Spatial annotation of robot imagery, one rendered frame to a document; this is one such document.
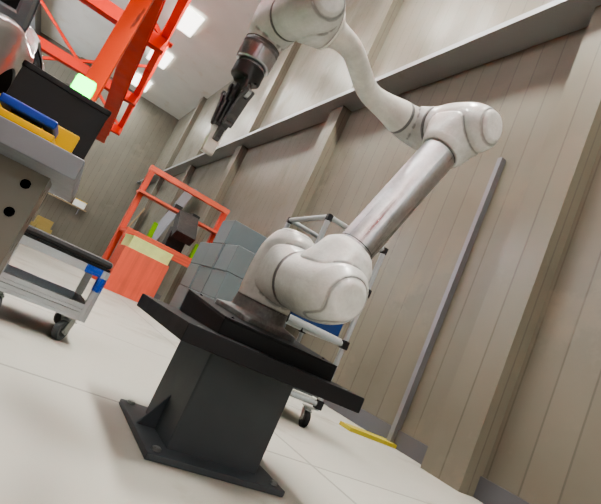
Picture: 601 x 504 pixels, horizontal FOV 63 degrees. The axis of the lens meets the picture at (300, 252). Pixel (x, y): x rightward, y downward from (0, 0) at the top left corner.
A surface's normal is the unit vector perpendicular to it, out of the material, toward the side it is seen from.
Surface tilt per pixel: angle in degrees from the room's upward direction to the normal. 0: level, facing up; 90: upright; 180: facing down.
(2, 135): 90
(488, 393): 90
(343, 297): 100
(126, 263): 90
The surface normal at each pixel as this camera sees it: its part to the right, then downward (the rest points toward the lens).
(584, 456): -0.78, -0.44
